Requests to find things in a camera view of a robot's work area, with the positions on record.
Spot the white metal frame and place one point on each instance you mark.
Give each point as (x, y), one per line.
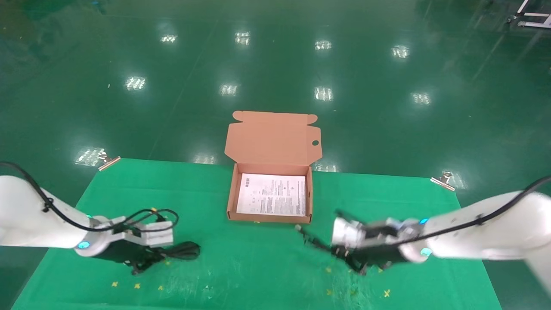
(531, 17)

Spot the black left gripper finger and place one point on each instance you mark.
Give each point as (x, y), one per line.
(140, 268)
(155, 255)

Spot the white printed instruction sheet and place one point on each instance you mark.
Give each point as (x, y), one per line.
(271, 196)

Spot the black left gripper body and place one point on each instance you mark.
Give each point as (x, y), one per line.
(120, 254)

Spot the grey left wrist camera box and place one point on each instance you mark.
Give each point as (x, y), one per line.
(157, 234)

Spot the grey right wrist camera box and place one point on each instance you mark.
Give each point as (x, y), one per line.
(346, 232)

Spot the silver binder clip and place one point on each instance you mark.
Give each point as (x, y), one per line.
(109, 162)
(443, 181)

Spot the orange cardboard box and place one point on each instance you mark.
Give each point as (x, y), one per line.
(271, 142)

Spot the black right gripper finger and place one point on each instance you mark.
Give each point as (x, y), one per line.
(346, 252)
(357, 266)

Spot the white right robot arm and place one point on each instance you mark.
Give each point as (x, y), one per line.
(495, 232)

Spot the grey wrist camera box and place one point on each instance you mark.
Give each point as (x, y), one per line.
(157, 234)
(346, 232)

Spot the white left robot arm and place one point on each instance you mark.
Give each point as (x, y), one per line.
(34, 219)

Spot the green table cloth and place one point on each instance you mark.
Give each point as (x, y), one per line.
(258, 267)

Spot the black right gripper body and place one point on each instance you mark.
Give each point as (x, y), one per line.
(385, 257)

